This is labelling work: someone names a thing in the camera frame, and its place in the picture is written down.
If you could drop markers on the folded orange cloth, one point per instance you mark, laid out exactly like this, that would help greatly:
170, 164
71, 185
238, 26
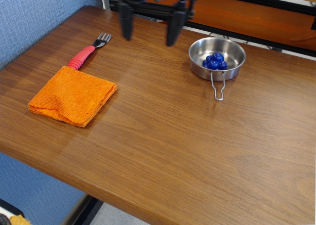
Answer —
72, 97

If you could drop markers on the steel bowl with wire handle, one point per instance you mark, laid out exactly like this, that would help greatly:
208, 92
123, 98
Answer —
233, 53

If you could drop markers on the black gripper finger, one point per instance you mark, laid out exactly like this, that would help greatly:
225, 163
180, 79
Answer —
175, 25
126, 22

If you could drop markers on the fork with red handle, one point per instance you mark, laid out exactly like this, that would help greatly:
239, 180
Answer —
78, 60

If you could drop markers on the blue toy grape bunch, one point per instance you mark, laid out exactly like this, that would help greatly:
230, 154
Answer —
215, 61

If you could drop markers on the orange panel with black frame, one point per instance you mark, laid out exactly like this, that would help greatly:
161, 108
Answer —
276, 23

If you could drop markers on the orange object at corner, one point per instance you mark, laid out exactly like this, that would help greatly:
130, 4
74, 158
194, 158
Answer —
19, 220

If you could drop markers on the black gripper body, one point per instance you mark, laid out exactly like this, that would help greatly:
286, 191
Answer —
155, 8

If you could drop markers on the black table leg frame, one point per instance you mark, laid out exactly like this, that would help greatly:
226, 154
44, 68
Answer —
83, 212

